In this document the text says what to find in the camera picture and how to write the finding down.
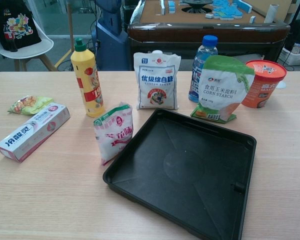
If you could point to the small white pink bag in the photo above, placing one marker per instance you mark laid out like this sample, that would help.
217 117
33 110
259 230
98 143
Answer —
115 135

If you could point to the black plastic tray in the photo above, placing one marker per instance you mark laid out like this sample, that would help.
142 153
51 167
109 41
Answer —
185 162

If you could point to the white sugar bag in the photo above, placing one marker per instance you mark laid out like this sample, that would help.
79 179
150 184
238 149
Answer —
156 82

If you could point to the clear bottle white cap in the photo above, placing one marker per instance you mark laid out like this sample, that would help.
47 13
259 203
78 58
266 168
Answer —
157 51

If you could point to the yellow squeeze bottle green cap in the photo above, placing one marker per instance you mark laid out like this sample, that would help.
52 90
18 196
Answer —
88 82

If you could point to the green white corn starch pouch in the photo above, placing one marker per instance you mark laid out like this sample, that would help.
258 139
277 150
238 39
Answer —
220 95

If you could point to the blue sports drink bottle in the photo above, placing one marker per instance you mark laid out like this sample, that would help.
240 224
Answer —
202 57

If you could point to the brown mahjong table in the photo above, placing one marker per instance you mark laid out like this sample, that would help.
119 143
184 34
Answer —
190 32

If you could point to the white pink toothpaste box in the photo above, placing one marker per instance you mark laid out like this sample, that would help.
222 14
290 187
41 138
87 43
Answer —
32 132

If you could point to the white mahjong tile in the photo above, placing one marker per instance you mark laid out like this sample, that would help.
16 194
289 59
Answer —
252 18
209 16

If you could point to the black mahjong table centre dome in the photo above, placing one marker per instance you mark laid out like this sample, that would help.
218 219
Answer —
196 7

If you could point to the orange instant noodle cup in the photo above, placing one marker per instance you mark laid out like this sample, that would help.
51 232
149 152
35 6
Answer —
265 80

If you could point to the yellow green snack packet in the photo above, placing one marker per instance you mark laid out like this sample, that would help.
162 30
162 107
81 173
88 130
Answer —
27 103

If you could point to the white chair wooden legs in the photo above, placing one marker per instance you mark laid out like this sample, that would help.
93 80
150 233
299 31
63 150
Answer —
43 47

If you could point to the white round table grommet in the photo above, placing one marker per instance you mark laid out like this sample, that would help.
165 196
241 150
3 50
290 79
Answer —
281 85

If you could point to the white cardboard box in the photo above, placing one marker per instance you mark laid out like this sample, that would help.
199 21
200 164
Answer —
295 53

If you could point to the white paper roll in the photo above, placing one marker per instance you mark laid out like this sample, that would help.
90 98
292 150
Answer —
271 13

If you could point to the black printed bag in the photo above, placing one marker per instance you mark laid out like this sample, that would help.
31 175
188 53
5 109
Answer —
15 20

